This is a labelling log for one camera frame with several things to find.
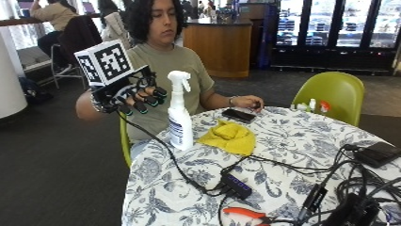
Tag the black smartphone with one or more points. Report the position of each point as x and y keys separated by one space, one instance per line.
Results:
x=239 y=115

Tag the the person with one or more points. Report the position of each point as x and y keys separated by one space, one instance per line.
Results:
x=167 y=66

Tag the green plastic chair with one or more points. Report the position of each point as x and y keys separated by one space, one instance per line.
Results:
x=124 y=141
x=332 y=94

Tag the yellow cloth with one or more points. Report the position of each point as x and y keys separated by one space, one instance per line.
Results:
x=228 y=137

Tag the small white spray bottle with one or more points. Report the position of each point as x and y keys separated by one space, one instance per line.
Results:
x=312 y=105

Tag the white cube with black markers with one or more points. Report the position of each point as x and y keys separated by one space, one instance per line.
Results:
x=106 y=62

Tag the small orange capped bottle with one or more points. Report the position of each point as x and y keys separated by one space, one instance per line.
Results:
x=324 y=106

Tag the wooden counter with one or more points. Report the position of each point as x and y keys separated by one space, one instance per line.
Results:
x=218 y=47

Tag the beige jacket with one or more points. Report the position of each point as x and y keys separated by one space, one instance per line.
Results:
x=115 y=29

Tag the dark backpack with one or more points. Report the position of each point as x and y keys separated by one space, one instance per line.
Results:
x=34 y=90

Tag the dark jacket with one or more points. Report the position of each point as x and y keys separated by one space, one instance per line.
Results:
x=79 y=34

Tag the black usb hub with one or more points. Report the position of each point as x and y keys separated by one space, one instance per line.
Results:
x=236 y=185

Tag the glass door cooler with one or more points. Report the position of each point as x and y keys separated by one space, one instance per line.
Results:
x=334 y=31

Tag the white round column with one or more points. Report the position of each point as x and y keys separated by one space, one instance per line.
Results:
x=10 y=66

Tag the black flat box device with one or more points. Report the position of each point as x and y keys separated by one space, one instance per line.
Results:
x=378 y=153

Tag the metal frame chair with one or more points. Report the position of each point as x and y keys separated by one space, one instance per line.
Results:
x=67 y=70

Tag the black camera device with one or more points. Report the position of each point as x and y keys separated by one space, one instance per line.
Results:
x=355 y=211

